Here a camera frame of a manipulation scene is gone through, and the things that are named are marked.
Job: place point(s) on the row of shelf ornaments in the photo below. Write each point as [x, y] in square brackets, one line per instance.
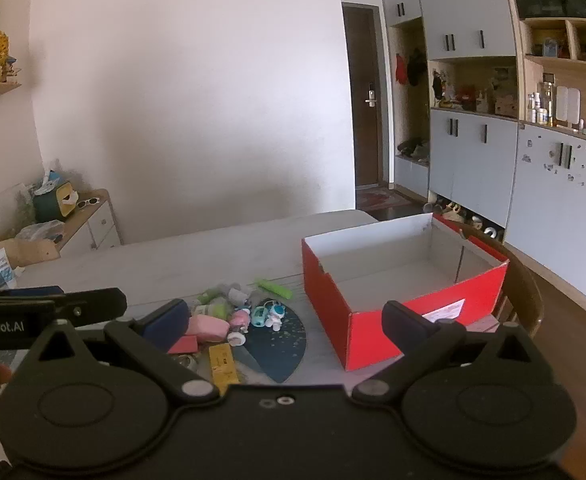
[473, 95]

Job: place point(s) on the white bunny toy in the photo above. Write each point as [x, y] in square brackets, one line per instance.
[276, 315]

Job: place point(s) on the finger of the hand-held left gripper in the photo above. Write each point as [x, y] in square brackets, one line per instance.
[23, 293]
[98, 305]

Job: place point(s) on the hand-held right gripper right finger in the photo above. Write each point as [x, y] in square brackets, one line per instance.
[405, 320]

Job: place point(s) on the small yellow box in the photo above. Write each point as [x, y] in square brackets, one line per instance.
[223, 362]

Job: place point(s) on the grey correction tape dispenser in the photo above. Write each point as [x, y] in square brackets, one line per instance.
[258, 316]

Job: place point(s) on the colourful cubby shelf toys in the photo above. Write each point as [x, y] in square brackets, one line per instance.
[553, 50]

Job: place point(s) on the wooden chair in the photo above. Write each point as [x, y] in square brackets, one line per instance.
[523, 290]

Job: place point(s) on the green tissue box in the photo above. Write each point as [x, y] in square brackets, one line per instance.
[50, 205]

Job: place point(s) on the cluster of clear bottles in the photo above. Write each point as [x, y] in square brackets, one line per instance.
[543, 107]

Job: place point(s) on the brown cardboard box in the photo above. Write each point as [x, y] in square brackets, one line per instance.
[28, 252]

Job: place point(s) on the clear plastic cover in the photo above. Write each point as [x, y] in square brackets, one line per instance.
[8, 210]

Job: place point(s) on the red patterned rug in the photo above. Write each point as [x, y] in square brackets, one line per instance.
[385, 199]

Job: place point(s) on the clear plastic bag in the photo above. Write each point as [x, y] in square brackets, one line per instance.
[40, 231]

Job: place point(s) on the blue and white packet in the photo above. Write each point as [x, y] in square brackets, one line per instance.
[3, 272]

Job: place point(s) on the white sunglasses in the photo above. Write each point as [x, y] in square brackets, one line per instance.
[88, 203]

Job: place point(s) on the white side cabinet wood top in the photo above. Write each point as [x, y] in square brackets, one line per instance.
[98, 230]

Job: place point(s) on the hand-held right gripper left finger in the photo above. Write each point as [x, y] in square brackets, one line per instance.
[165, 317]

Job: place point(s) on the white rounded container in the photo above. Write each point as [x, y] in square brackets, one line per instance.
[574, 106]
[562, 105]

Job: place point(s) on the row of shoes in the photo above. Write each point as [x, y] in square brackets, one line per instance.
[453, 208]

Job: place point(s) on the red cardboard box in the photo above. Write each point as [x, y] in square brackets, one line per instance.
[333, 300]

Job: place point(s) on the dark brown door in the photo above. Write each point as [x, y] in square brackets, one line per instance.
[363, 50]

